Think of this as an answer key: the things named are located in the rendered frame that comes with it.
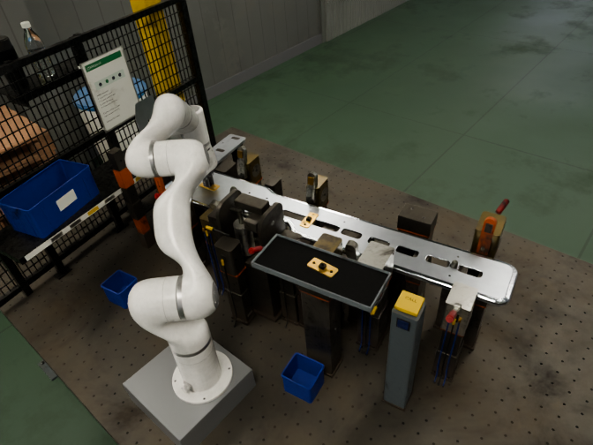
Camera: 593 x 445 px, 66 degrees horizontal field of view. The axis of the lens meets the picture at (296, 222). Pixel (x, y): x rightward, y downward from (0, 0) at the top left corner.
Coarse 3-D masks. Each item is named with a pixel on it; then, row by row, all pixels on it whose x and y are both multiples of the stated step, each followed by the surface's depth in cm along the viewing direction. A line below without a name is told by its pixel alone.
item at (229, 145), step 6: (228, 138) 220; (240, 138) 219; (216, 144) 216; (222, 144) 216; (228, 144) 216; (234, 144) 215; (240, 144) 216; (228, 150) 211; (234, 150) 213; (216, 156) 208; (222, 156) 207
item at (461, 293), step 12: (456, 288) 131; (468, 288) 131; (456, 300) 128; (468, 300) 127; (444, 312) 130; (468, 312) 125; (444, 324) 133; (456, 324) 130; (468, 324) 135; (444, 336) 136; (456, 336) 135; (444, 348) 141; (456, 348) 138; (444, 360) 142; (456, 360) 141; (432, 372) 149; (444, 372) 147
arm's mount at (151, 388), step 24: (168, 360) 151; (240, 360) 149; (144, 384) 144; (168, 384) 144; (240, 384) 144; (144, 408) 142; (168, 408) 137; (192, 408) 137; (216, 408) 138; (168, 432) 135; (192, 432) 133
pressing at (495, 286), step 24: (216, 192) 186; (264, 192) 184; (336, 216) 169; (312, 240) 160; (360, 240) 158; (384, 240) 157; (408, 240) 156; (408, 264) 148; (432, 264) 147; (480, 264) 146; (504, 264) 145; (480, 288) 138; (504, 288) 137
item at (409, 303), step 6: (402, 294) 118; (408, 294) 118; (414, 294) 118; (402, 300) 116; (408, 300) 116; (414, 300) 116; (420, 300) 116; (396, 306) 115; (402, 306) 115; (408, 306) 115; (414, 306) 115; (420, 306) 115; (408, 312) 114; (414, 312) 113
